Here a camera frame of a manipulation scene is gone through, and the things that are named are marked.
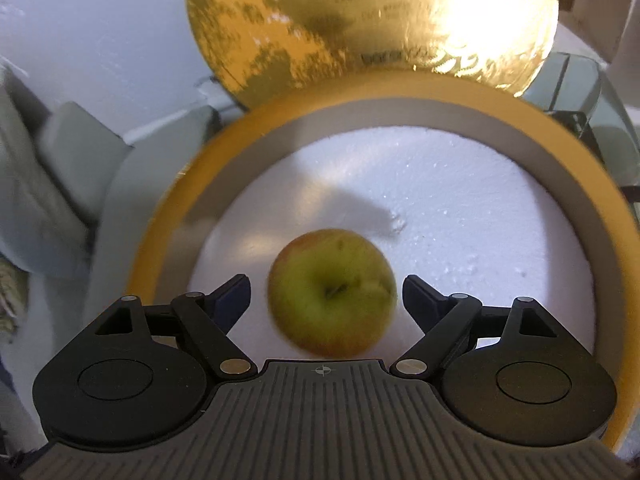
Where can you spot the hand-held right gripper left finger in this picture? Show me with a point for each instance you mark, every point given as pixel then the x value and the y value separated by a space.
pixel 235 292

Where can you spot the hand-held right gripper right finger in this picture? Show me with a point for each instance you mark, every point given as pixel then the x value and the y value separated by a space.
pixel 419 294

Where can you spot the green apple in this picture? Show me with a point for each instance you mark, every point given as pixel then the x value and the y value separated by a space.
pixel 332 292

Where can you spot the round yellow box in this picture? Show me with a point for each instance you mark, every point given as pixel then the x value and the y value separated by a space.
pixel 450 200

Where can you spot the grey cloth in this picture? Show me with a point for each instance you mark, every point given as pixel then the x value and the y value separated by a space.
pixel 55 175

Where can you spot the glass container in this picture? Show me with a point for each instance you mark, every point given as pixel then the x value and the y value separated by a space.
pixel 575 95

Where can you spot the round gold lid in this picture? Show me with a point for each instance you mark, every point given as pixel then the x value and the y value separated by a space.
pixel 380 20

